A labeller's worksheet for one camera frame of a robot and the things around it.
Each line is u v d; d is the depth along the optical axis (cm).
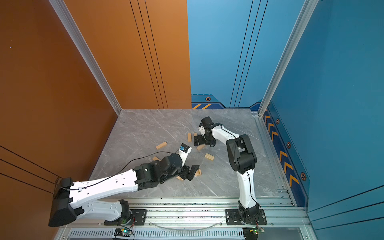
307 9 70
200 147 96
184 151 62
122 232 71
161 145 99
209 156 94
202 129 94
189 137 104
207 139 87
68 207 39
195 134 105
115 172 90
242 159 56
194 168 63
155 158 94
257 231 70
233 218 72
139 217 74
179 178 63
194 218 75
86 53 86
